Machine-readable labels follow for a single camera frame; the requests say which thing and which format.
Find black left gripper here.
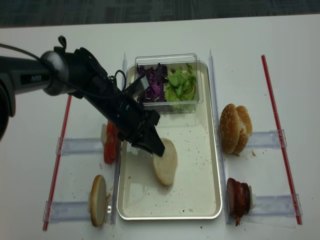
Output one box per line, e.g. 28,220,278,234
84,76,165,157

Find pale bun bottom slice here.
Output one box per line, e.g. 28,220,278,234
152,138,178,186

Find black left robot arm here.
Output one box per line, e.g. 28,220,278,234
0,36,165,156

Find red tomato slices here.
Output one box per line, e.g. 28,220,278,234
103,121,119,165

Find green lettuce leaves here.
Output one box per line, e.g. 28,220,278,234
164,63,197,102

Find dark red meat patties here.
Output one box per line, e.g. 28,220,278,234
227,178,251,218

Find purple cabbage shreds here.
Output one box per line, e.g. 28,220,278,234
136,63,168,103

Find clear plastic salad box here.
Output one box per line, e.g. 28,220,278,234
133,53,203,114

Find cream metal tray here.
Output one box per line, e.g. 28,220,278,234
117,62,222,221

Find upright bun bottom slice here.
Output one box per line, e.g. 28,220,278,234
89,174,107,227

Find right clear long divider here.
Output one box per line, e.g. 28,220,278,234
208,49,233,225

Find front sesame bun top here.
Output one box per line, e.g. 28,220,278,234
219,103,241,154

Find sesame bun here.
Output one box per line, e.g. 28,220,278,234
219,103,241,154
233,105,253,155

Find left far clear pusher track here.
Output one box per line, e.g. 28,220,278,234
55,137,104,155

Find clear pusher track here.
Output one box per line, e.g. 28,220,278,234
55,137,104,155
42,201,91,223
249,194,303,217
246,129,287,149

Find rear sesame bun top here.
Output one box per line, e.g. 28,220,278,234
233,105,253,155

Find left near clear pusher track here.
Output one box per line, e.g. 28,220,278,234
42,201,91,223

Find right far clear pusher track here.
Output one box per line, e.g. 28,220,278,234
246,129,287,149

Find right near clear pusher track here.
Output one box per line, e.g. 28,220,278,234
249,194,303,217

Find left red rail strip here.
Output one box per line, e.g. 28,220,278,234
42,95,72,232

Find red rail strip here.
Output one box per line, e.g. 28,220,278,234
261,54,303,225
42,95,72,232

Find right red rail strip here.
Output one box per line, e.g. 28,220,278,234
261,54,303,225

